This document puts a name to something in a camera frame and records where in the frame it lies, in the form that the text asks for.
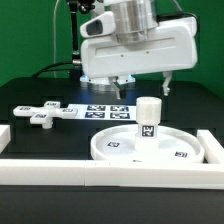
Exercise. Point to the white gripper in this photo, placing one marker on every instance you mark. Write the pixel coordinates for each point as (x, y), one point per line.
(171, 46)

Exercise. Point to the white round table top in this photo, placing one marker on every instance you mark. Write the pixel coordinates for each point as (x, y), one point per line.
(150, 144)

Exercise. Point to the white cross-shaped table base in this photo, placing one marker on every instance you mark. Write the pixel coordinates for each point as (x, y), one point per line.
(44, 115)

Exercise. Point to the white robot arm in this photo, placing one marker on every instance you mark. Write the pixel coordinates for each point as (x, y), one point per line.
(130, 38)

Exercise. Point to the white marker sheet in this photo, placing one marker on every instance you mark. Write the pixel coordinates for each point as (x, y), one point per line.
(104, 112)

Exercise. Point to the white U-shaped obstacle fence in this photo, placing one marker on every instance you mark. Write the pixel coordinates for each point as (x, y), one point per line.
(157, 172)

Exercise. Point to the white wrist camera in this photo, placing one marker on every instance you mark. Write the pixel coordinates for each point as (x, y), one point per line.
(99, 29)

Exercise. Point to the black camera stand pole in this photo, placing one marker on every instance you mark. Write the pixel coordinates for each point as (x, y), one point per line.
(84, 7)

